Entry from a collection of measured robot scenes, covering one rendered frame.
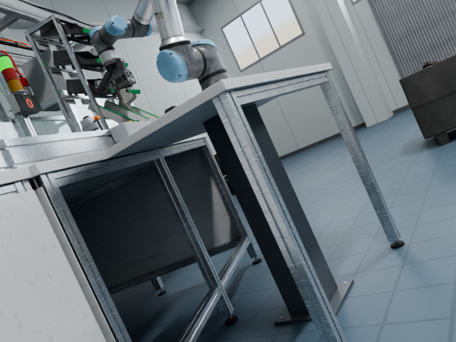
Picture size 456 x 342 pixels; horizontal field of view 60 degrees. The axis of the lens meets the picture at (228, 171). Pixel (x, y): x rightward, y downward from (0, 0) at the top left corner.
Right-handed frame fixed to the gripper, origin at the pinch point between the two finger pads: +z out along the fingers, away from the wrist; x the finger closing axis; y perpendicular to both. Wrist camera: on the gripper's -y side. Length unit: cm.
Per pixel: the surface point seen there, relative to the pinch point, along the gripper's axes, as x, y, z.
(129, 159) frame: -24.8, 3.6, 22.6
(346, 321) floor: -28, 53, 104
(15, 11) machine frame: 67, -73, -101
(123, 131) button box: -17.7, 2.5, 11.3
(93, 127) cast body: -0.9, -18.1, 0.6
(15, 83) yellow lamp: -19.2, -30.9, -25.2
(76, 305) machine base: -79, 3, 54
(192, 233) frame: -1, 3, 60
